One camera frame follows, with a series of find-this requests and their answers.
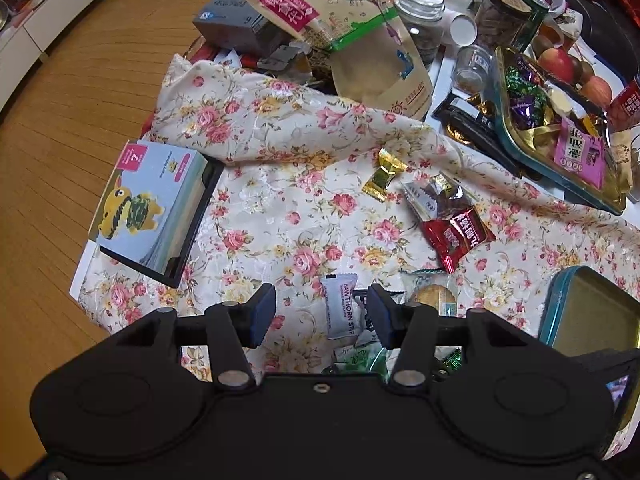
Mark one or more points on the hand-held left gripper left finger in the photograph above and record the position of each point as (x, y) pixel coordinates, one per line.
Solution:
(262, 317)

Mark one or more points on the green white snack packet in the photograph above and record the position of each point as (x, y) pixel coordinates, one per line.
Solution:
(365, 357)

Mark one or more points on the black remote control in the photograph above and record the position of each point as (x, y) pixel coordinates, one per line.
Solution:
(475, 127)

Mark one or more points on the red biscuit packet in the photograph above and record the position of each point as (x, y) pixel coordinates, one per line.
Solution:
(627, 105)

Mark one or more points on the red snack packet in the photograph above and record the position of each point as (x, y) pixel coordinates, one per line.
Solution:
(457, 235)

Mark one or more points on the teal tin tray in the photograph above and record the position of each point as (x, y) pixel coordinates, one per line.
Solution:
(505, 125)

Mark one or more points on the brown kraft pouch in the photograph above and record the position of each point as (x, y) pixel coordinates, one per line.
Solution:
(380, 75)

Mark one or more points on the cream pouch with magenta label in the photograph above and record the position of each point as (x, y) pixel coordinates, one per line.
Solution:
(330, 5)

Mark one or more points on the kiwi fruit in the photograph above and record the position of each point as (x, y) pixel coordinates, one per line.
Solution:
(542, 42)
(586, 70)

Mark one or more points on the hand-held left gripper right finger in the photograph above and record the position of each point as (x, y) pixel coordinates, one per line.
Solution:
(380, 317)

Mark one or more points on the silver brown snack packet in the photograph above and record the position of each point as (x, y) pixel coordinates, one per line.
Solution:
(435, 195)

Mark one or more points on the brown jar with dark lid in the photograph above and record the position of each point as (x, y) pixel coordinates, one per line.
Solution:
(502, 17)

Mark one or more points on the white cabinet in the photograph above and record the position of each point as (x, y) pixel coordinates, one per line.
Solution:
(50, 15)

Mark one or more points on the pink snack packet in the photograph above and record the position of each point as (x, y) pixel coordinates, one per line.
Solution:
(580, 152)

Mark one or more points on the clear cracker packet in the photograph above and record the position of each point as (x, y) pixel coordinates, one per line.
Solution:
(432, 295)

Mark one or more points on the beige snack packet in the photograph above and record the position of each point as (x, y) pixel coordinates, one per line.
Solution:
(622, 160)

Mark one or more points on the red apple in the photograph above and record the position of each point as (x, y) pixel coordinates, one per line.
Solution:
(597, 91)
(557, 62)

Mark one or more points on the green foil candy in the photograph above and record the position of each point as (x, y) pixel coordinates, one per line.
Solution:
(450, 360)

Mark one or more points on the toy box with yellow dinosaur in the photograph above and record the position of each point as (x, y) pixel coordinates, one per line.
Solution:
(150, 210)

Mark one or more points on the gold foil candy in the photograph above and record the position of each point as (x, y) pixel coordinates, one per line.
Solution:
(382, 175)

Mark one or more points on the glass jar with metal lid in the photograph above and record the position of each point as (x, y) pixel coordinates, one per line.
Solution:
(420, 15)

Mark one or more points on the grey cardboard box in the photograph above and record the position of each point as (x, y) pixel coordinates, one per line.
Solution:
(230, 20)

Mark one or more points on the gold chocolate coin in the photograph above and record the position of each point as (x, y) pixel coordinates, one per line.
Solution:
(457, 132)

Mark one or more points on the pile of foil-wrapped candies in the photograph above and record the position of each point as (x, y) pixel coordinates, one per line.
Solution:
(525, 95)

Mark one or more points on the small glass jar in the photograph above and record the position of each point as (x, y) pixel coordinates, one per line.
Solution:
(472, 67)

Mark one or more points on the floral tablecloth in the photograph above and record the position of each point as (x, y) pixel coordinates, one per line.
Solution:
(300, 210)

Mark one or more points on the green can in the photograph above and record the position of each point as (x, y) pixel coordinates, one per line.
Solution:
(534, 15)

